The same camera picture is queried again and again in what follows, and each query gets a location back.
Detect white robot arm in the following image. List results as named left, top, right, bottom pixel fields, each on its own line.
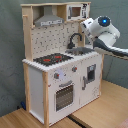
left=80, top=16, right=128, bottom=60

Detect wooden toy kitchen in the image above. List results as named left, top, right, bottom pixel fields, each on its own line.
left=22, top=2, right=103, bottom=127

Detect black stovetop red burners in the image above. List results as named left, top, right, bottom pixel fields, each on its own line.
left=34, top=53, right=70, bottom=66

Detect red oven knob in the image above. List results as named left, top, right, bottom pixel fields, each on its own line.
left=71, top=66, right=79, bottom=73
left=54, top=73, right=60, bottom=79

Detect black toy faucet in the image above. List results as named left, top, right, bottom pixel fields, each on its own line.
left=67, top=33, right=82, bottom=49

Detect grey toy sink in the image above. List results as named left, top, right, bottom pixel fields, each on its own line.
left=66, top=47, right=93, bottom=56

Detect grey ice dispenser panel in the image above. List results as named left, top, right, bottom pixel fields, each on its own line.
left=87, top=65, right=96, bottom=83

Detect toy oven door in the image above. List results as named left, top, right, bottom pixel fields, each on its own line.
left=55, top=85, right=74, bottom=111

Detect grey range hood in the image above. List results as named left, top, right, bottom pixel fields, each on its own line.
left=35, top=6, right=64, bottom=27

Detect toy microwave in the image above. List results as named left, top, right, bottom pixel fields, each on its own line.
left=67, top=3, right=90, bottom=21

